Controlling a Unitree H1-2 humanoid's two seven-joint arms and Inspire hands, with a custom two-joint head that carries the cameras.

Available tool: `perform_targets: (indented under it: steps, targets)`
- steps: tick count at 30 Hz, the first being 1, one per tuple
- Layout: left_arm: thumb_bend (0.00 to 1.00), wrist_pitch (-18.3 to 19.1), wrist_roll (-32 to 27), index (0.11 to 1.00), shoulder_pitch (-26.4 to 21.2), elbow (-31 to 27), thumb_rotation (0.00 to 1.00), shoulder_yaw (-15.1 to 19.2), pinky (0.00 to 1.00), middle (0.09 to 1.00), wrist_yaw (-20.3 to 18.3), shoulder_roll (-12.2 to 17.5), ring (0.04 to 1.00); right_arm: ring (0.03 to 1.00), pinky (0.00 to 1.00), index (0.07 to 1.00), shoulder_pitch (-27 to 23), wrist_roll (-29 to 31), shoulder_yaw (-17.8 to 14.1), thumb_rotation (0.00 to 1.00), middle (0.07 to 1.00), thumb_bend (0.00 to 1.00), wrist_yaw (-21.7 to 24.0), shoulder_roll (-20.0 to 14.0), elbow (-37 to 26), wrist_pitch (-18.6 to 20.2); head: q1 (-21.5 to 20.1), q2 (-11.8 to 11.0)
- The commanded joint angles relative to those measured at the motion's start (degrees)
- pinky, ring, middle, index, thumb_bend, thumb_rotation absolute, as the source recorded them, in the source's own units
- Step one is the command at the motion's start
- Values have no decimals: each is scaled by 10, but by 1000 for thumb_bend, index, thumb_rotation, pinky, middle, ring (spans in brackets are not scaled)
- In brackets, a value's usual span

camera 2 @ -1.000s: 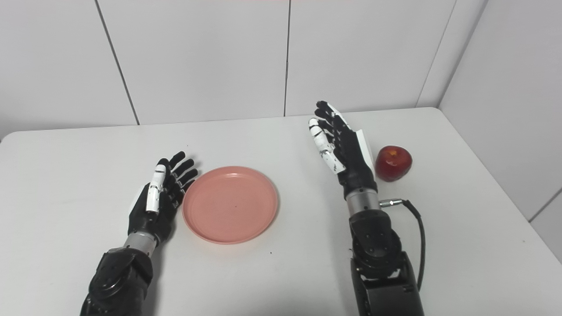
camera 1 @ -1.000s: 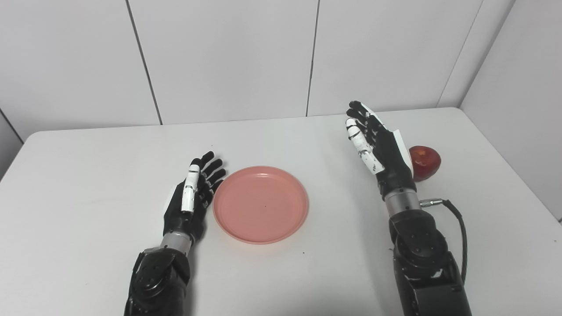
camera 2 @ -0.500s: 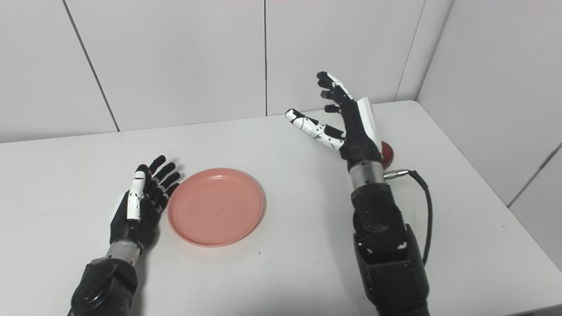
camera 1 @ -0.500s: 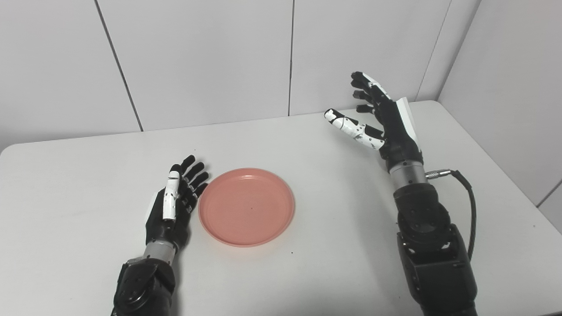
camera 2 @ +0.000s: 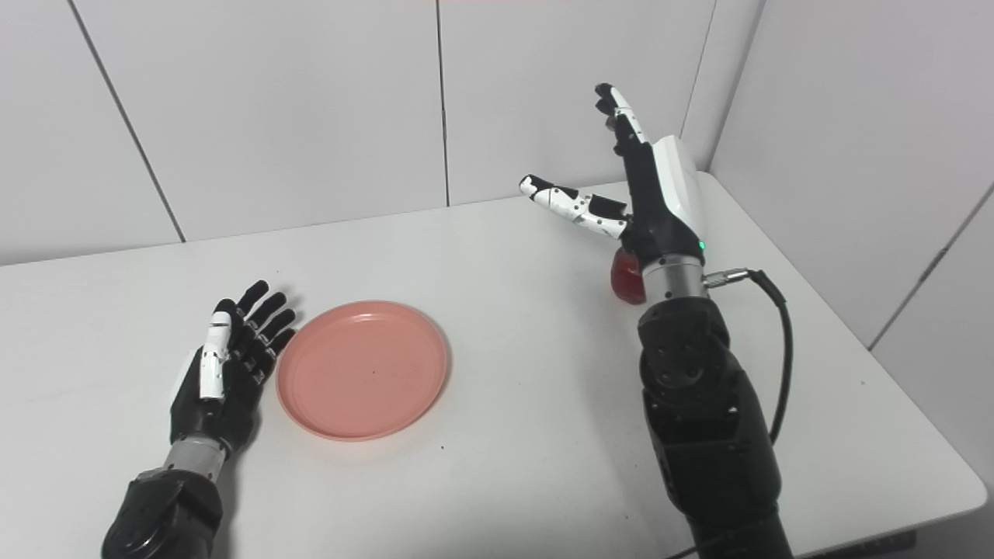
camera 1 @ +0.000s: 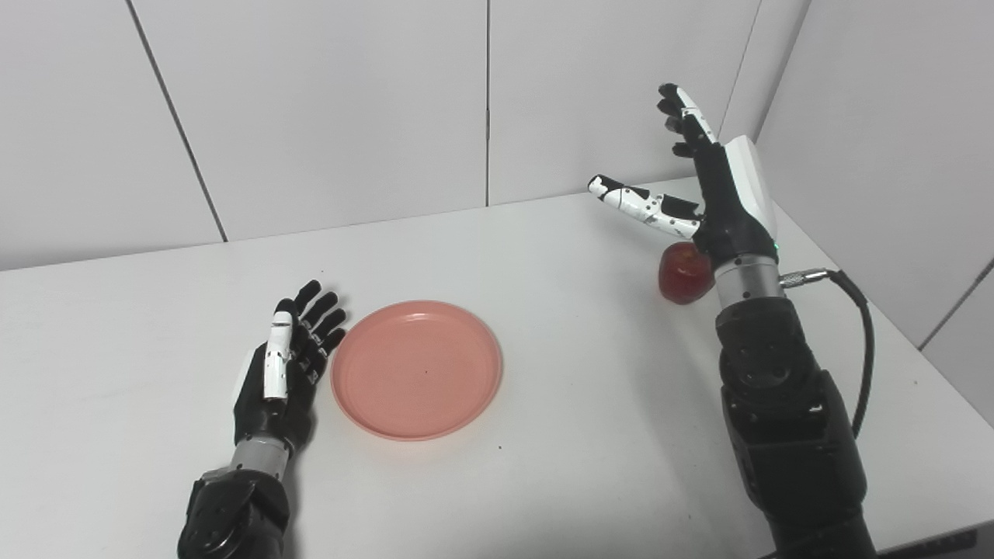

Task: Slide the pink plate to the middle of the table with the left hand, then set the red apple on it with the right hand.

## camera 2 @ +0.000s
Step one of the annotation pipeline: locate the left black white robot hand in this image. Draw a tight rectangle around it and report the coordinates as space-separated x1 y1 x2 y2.
169 279 297 455

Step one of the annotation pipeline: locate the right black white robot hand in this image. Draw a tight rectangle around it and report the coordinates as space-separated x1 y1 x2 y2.
519 83 707 270

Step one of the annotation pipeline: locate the red apple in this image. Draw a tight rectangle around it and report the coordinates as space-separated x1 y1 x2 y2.
610 248 648 305

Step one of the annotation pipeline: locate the pink round plate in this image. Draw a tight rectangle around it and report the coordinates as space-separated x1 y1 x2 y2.
276 300 450 443

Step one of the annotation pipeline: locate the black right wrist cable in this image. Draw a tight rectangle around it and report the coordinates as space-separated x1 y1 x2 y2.
701 267 794 447

